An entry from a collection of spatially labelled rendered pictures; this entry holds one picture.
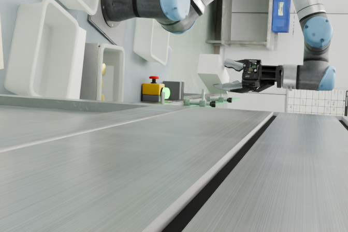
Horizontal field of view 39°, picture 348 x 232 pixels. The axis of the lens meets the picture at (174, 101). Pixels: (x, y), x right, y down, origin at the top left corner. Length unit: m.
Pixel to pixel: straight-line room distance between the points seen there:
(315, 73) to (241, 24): 6.02
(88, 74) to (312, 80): 0.65
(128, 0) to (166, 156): 1.29
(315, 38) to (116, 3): 0.59
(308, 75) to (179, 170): 1.32
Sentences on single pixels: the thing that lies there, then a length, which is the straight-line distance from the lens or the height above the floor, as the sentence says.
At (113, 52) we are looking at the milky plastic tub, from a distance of 1.45.
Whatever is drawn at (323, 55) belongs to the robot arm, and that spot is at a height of 1.41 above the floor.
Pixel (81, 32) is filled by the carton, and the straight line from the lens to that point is 1.26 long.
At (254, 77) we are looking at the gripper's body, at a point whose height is 1.21.
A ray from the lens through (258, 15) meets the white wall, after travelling 7.46.
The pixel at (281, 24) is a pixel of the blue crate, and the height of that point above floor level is 1.01.
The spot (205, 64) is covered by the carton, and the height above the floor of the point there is 1.07.
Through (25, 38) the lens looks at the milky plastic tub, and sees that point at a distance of 1.08.
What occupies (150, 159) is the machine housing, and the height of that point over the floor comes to 1.30.
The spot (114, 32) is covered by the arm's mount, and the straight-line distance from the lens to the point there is 1.58.
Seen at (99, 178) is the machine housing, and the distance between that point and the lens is 0.16.
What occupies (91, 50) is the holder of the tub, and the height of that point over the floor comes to 0.81.
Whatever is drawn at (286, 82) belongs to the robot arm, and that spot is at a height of 1.31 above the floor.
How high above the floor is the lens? 1.36
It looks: 15 degrees down
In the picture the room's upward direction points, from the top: 94 degrees clockwise
